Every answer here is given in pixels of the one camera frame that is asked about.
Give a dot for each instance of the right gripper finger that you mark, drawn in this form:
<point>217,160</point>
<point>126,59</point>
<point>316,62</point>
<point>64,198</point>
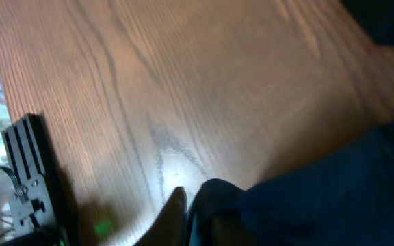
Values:
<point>169,227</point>

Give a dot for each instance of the navy blue shorts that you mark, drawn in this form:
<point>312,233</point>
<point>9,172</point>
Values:
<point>376,17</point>
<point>345,198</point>

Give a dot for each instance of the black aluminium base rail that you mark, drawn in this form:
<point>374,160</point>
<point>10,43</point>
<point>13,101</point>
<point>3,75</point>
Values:
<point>40,210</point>

